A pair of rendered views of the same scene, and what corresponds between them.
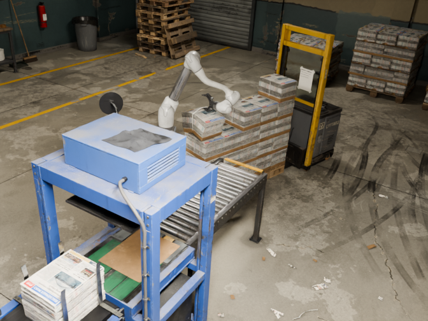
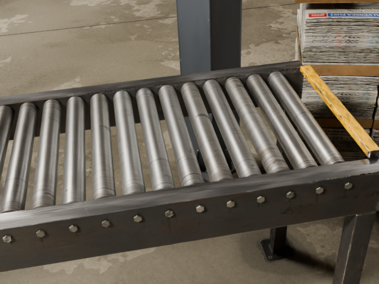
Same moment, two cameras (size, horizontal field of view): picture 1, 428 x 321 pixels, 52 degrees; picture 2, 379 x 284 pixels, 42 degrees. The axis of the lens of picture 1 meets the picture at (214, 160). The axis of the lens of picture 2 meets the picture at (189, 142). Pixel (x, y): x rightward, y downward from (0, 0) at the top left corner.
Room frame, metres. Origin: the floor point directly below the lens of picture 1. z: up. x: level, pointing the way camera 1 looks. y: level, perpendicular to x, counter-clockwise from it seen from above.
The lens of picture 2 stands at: (2.87, -0.92, 1.49)
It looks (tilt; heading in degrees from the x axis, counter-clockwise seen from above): 35 degrees down; 52
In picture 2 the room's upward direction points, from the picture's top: 3 degrees counter-clockwise
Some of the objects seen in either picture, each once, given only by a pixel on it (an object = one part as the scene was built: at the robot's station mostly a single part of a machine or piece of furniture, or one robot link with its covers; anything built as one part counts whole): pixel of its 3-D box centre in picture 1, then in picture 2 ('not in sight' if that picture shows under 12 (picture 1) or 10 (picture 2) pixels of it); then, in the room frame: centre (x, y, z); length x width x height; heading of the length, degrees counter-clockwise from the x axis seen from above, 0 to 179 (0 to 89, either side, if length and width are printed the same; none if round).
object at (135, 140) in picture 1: (137, 135); not in sight; (2.33, 0.46, 1.78); 0.32 x 0.28 x 0.05; 60
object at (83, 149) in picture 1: (125, 149); not in sight; (2.39, 0.55, 1.65); 0.60 x 0.45 x 0.20; 60
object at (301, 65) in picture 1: (301, 74); not in sight; (5.55, -1.06, 1.28); 0.57 x 0.01 x 0.65; 43
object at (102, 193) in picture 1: (126, 170); not in sight; (2.39, 0.55, 1.50); 0.94 x 0.68 x 0.10; 60
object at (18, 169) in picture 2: (199, 203); (21, 156); (3.15, 0.11, 0.77); 0.47 x 0.05 x 0.05; 60
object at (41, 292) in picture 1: (64, 291); not in sight; (1.89, 0.83, 0.93); 0.38 x 0.30 x 0.26; 150
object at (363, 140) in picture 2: (243, 165); (335, 105); (3.84, -0.30, 0.81); 0.43 x 0.03 x 0.02; 60
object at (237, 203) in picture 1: (231, 209); (79, 231); (3.15, -0.18, 0.74); 1.34 x 0.05 x 0.12; 150
